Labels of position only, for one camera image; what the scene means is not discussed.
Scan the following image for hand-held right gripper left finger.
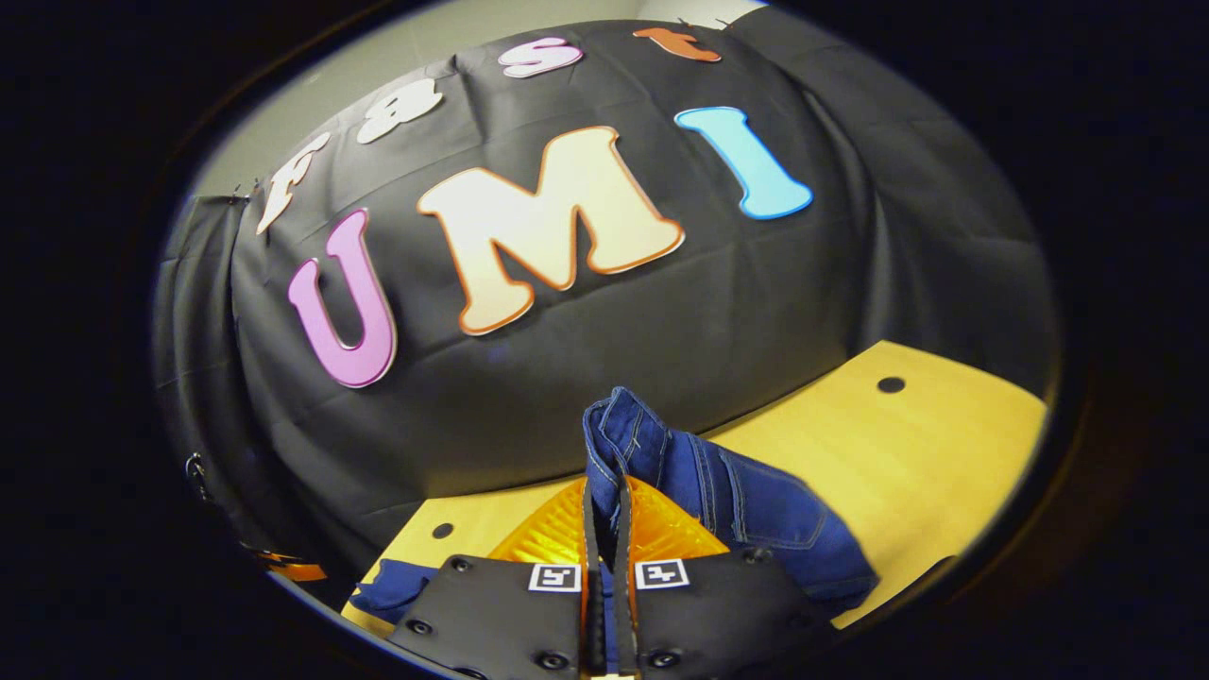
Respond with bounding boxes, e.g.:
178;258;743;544
385;475;607;680

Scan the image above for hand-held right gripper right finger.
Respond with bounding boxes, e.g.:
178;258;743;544
612;475;836;680

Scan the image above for blue denim jeans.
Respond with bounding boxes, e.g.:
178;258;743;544
348;385;881;677

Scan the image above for black backdrop cloth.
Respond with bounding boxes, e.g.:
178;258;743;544
151;5;1061;605

